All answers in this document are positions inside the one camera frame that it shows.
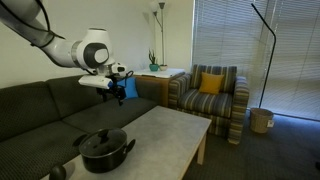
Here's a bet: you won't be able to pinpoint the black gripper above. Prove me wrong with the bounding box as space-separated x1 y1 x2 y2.
96 75 125 106

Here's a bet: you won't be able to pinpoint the glass pot lid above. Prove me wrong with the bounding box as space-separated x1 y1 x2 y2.
79 129 127 157

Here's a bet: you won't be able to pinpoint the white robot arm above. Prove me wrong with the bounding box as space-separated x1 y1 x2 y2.
0 0 126 105

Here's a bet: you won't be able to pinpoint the black cooking pot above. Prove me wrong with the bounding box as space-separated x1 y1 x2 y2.
73 134 136 173

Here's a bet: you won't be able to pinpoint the blue throw pillow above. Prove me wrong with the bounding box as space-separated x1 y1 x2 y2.
117 77 138 99

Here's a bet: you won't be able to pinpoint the teal potted plant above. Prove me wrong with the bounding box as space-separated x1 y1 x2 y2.
148 51 159 72

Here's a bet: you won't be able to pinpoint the wooden side table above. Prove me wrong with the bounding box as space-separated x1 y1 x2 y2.
134 68 185 107

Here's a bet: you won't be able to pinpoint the small white bowl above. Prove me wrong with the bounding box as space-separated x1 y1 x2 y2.
159 65 168 71

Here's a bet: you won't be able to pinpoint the grey coffee table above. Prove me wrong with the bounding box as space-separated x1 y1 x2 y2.
64 106 211 180

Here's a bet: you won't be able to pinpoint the dark grey fabric sofa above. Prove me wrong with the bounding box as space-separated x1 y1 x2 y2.
0 76 161 180

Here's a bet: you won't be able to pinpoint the black plastic ladle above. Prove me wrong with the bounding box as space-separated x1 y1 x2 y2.
49 165 66 180

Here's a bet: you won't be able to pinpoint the mustard yellow cushion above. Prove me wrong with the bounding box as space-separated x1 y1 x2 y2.
199 72 224 95

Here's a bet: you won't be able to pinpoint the white floor lamp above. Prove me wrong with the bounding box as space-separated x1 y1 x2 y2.
149 0 166 66

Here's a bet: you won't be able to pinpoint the striped armchair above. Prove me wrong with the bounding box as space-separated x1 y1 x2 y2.
168 64 249 144

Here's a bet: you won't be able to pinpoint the white window blinds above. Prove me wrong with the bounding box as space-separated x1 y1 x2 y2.
192 0 320 120

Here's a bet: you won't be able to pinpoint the beige wicker waste basket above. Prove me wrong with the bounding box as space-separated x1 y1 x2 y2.
250 108 274 133

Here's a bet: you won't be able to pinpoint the black bent floor lamp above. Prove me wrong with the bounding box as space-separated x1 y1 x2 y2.
250 2 277 110

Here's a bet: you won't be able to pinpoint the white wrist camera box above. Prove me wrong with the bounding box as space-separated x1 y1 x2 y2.
78 75 113 89

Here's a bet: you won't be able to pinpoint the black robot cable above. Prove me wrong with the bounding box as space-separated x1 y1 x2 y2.
0 0 134 81

